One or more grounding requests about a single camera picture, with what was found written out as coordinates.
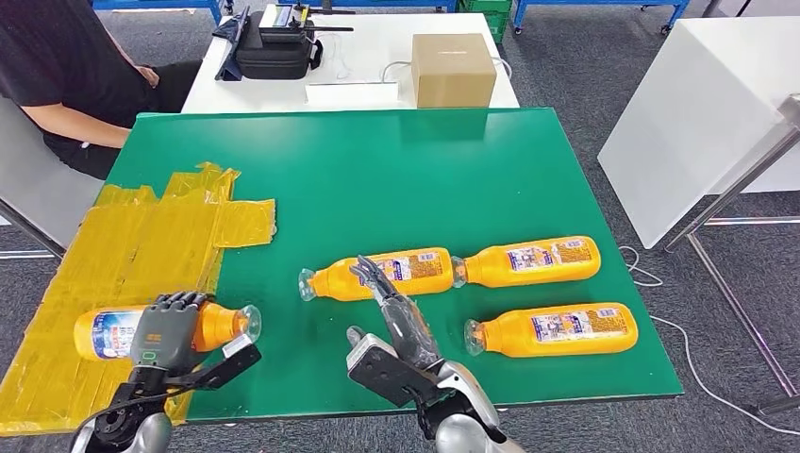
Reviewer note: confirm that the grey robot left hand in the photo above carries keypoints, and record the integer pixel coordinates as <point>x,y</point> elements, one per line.
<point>162,337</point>

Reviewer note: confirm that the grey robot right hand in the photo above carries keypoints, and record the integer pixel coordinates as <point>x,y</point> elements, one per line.
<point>409,331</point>

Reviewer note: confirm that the orange plastic bottle clear cap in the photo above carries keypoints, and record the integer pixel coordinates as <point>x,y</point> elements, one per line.
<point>531,262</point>
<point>562,331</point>
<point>215,325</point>
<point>431,278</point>

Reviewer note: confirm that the person's right forearm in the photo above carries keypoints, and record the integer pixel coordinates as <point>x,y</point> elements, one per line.
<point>75,125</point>

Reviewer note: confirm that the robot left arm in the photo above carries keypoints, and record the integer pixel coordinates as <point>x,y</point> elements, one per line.
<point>144,434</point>

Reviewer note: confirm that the yellow tape sheet patch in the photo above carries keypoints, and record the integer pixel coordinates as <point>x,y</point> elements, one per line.
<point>125,250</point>

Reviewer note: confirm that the flat white box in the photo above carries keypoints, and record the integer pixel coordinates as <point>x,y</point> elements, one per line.
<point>351,94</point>

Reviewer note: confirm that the person's left hand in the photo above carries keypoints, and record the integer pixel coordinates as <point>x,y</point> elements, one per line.
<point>149,75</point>

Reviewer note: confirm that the brown cardboard box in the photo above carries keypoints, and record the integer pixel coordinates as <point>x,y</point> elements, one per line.
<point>454,70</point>

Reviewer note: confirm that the white desk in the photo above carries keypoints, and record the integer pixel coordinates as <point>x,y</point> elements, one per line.
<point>369,50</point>

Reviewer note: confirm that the dark blue cloth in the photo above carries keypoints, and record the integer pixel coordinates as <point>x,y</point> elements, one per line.
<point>229,56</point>

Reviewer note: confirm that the black carrying case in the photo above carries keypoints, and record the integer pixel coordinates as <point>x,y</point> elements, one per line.
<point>275,59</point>

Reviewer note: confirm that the person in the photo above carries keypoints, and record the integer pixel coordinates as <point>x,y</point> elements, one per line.
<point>56,56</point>

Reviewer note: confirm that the green plastic crate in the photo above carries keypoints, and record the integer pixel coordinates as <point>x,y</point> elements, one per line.
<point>490,15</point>

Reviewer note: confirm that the remote controller with antennas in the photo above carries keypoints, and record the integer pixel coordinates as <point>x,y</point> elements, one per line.
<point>282,19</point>

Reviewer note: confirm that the white table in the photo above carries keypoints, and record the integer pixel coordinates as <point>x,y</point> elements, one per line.
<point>687,112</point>

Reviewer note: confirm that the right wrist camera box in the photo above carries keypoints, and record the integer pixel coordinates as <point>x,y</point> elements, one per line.
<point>387,375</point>

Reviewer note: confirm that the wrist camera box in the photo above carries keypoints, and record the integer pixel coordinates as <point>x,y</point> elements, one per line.
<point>237,359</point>
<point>387,375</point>

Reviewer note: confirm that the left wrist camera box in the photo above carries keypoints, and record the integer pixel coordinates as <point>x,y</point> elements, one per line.
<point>237,359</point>

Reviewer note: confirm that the blue metal rack frame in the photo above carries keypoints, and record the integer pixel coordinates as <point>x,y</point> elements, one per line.
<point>156,3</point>
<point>387,4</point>
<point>594,3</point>

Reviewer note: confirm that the metal stand frame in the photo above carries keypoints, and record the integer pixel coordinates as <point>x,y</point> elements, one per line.
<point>737,187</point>

